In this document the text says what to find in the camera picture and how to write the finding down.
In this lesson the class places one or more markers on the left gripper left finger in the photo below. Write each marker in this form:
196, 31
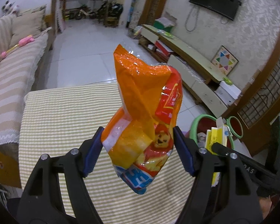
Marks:
56, 192

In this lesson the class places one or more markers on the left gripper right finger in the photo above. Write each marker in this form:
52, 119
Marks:
222, 191

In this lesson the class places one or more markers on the orange snack bag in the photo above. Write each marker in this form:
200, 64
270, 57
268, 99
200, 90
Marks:
139, 137

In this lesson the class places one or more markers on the green rimmed red trash bin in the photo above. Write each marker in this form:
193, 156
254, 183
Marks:
206, 130

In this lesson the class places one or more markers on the right hand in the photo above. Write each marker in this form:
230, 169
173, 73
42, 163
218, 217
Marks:
265, 205

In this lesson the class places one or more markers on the checkered yellow tablecloth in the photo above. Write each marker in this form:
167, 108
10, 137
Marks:
58, 120

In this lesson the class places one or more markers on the long TV cabinet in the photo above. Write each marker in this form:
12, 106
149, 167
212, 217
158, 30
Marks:
200, 77

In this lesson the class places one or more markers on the chinese checkers board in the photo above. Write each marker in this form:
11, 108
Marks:
224, 60

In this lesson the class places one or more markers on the striped beige sofa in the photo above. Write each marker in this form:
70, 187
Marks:
17, 76

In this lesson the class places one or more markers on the pink toy wand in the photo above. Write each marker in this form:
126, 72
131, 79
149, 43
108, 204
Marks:
21, 43

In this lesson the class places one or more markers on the beige sofa cushion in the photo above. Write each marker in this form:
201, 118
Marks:
30, 23

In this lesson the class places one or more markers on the children's balance bike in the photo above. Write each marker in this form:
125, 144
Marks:
81, 13

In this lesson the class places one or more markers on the panda plush toy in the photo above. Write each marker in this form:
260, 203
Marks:
10, 8

